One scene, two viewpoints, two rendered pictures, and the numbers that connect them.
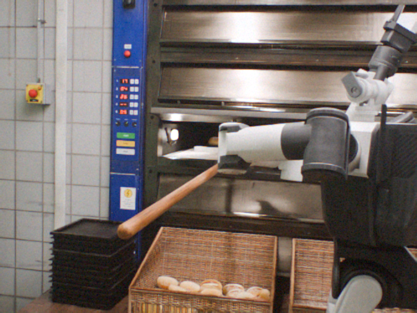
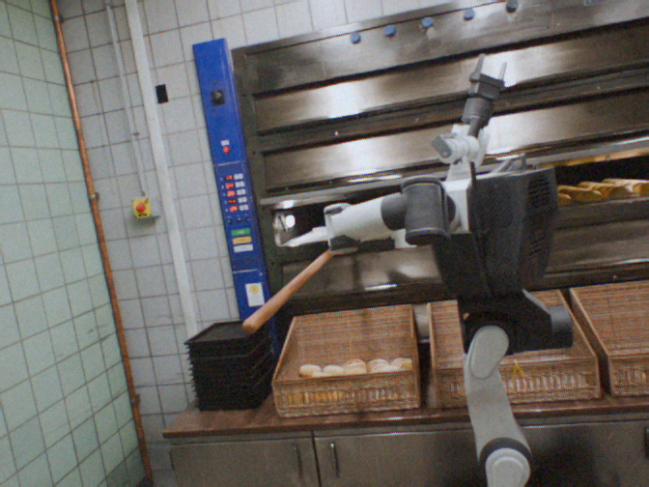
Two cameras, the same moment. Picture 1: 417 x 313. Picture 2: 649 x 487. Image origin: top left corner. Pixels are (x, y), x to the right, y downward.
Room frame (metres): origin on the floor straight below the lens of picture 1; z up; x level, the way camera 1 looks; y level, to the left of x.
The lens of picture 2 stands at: (-0.17, -0.06, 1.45)
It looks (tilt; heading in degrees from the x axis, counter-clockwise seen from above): 6 degrees down; 1
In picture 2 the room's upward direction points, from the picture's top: 9 degrees counter-clockwise
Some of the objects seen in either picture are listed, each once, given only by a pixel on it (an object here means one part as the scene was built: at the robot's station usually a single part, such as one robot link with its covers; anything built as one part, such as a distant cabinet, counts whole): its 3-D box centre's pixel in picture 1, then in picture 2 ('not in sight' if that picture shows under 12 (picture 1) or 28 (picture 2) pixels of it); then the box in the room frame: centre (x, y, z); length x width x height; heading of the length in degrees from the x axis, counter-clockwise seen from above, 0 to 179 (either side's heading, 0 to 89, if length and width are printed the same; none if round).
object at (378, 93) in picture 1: (367, 95); (459, 154); (1.26, -0.41, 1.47); 0.10 x 0.07 x 0.09; 134
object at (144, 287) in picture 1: (208, 276); (349, 357); (1.95, -0.03, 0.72); 0.56 x 0.49 x 0.28; 81
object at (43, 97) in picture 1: (38, 94); (145, 207); (2.33, 0.83, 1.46); 0.10 x 0.07 x 0.10; 80
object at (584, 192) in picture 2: not in sight; (586, 190); (2.43, -1.30, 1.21); 0.61 x 0.48 x 0.06; 170
